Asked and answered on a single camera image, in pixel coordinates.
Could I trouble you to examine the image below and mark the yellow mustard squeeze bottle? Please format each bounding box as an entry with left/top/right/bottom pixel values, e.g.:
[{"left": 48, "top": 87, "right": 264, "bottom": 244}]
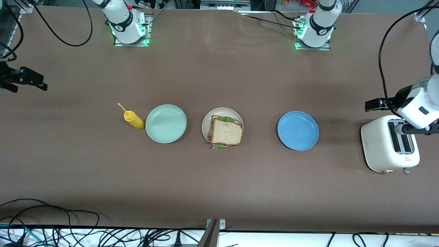
[{"left": 117, "top": 102, "right": 145, "bottom": 130}]

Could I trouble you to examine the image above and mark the green lettuce leaf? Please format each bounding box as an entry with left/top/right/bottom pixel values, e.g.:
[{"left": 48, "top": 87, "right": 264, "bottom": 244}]
[{"left": 212, "top": 116, "right": 237, "bottom": 149}]

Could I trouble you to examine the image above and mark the brown bread slice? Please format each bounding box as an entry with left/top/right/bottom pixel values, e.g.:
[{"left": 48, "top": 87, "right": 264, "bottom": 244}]
[
  {"left": 210, "top": 115, "right": 240, "bottom": 126},
  {"left": 210, "top": 119, "right": 243, "bottom": 146}
]

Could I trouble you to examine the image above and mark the blue plate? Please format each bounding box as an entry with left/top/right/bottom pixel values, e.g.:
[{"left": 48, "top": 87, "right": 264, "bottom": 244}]
[{"left": 277, "top": 111, "right": 319, "bottom": 151}]

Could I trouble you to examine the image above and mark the mint green plate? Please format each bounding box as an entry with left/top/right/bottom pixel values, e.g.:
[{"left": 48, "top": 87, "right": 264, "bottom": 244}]
[{"left": 145, "top": 104, "right": 187, "bottom": 144}]

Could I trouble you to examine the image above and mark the beige plate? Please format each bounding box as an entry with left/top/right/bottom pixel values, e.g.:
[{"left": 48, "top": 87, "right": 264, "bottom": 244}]
[{"left": 202, "top": 107, "right": 244, "bottom": 147}]

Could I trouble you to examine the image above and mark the white two-slot toaster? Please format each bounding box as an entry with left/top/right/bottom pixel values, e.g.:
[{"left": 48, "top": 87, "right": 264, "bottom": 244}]
[{"left": 361, "top": 115, "right": 420, "bottom": 173}]

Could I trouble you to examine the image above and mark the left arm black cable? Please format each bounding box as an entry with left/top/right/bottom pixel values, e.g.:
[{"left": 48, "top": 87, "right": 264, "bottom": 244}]
[{"left": 378, "top": 5, "right": 439, "bottom": 119}]

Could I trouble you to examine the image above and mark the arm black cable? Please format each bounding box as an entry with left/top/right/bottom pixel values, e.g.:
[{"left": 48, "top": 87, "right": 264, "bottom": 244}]
[
  {"left": 378, "top": 5, "right": 439, "bottom": 119},
  {"left": 0, "top": 0, "right": 93, "bottom": 63}
]

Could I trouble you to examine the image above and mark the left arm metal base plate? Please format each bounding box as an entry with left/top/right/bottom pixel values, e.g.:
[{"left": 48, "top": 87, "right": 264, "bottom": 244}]
[{"left": 294, "top": 19, "right": 331, "bottom": 51}]

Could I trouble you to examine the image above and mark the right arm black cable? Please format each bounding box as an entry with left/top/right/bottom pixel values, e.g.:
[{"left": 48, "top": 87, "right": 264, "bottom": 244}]
[{"left": 0, "top": 0, "right": 93, "bottom": 63}]

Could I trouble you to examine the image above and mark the aluminium frame profile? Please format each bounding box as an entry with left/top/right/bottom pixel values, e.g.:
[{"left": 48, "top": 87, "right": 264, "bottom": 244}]
[{"left": 413, "top": 0, "right": 439, "bottom": 24}]

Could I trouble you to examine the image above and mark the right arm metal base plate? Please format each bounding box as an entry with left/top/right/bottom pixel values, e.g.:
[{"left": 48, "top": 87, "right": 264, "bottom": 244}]
[{"left": 114, "top": 14, "right": 152, "bottom": 47}]

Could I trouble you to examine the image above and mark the left base black cable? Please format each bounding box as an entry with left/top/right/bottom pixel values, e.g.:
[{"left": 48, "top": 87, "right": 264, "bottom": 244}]
[{"left": 240, "top": 10, "right": 304, "bottom": 31}]

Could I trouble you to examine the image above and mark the black table-edge cable loop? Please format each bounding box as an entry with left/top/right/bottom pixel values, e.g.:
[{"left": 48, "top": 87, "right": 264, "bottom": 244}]
[{"left": 0, "top": 198, "right": 100, "bottom": 227}]

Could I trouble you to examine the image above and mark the teal cable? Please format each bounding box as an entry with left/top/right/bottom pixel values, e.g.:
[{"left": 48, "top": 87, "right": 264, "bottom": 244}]
[{"left": 0, "top": 223, "right": 47, "bottom": 247}]

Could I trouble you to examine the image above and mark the metal table clamp bracket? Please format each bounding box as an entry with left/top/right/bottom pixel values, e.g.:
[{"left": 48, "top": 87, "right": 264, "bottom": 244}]
[{"left": 197, "top": 219, "right": 226, "bottom": 247}]

